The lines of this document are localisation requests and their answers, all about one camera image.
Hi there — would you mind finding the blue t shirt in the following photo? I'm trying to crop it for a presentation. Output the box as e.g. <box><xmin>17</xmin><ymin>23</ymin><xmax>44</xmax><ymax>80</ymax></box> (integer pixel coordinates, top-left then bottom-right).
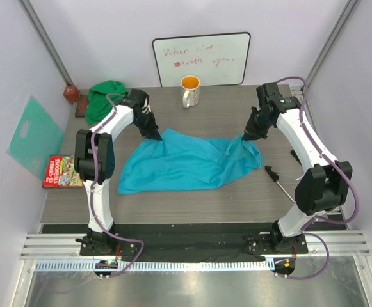
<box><xmin>117</xmin><ymin>129</ymin><xmax>263</xmax><ymax>195</ymax></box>

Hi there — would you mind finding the white mug orange inside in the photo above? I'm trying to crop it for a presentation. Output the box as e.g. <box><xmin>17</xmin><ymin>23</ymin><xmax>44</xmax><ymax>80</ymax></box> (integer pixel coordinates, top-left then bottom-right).
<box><xmin>181</xmin><ymin>75</ymin><xmax>201</xmax><ymax>109</ymax></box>

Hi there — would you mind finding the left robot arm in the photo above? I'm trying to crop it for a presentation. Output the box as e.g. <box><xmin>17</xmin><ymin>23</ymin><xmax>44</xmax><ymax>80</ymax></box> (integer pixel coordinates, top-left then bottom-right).
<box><xmin>74</xmin><ymin>89</ymin><xmax>162</xmax><ymax>255</ymax></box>

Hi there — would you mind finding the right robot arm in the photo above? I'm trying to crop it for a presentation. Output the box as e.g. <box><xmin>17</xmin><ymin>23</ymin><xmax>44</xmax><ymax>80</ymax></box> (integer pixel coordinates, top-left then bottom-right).
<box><xmin>243</xmin><ymin>93</ymin><xmax>353</xmax><ymax>253</ymax></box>

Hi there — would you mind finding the green t shirt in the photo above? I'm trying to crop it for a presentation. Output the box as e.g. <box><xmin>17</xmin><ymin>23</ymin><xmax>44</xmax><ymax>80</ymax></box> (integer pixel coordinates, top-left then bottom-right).
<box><xmin>85</xmin><ymin>80</ymin><xmax>129</xmax><ymax>125</ymax></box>

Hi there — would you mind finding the whiteboard with red writing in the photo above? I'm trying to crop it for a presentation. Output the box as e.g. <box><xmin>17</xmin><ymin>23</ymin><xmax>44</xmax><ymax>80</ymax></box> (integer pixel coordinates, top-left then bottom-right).
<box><xmin>152</xmin><ymin>32</ymin><xmax>251</xmax><ymax>87</ymax></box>

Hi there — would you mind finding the brown block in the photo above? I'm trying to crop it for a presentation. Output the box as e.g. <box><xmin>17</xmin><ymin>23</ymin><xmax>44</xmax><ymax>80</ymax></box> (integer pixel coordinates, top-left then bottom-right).
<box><xmin>63</xmin><ymin>85</ymin><xmax>80</xmax><ymax>103</ymax></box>

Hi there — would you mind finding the red book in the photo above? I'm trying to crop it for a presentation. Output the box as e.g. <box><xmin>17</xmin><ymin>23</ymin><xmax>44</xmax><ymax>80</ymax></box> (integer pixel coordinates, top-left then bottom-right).
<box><xmin>42</xmin><ymin>155</ymin><xmax>83</xmax><ymax>188</ymax></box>

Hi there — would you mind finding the teal plastic cutting board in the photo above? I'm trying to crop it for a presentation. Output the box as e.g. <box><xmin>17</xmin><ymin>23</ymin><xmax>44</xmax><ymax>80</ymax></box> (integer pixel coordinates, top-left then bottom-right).
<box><xmin>8</xmin><ymin>97</ymin><xmax>64</xmax><ymax>180</ymax></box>

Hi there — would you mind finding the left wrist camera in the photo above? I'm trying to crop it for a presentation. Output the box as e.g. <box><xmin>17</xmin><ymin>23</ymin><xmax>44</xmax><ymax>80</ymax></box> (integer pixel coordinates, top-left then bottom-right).
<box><xmin>129</xmin><ymin>88</ymin><xmax>151</xmax><ymax>114</ymax></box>

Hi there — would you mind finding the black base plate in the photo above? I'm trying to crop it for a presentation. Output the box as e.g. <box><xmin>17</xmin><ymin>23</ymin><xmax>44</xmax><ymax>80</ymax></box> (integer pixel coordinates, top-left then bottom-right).
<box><xmin>41</xmin><ymin>216</ymin><xmax>348</xmax><ymax>264</ymax></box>

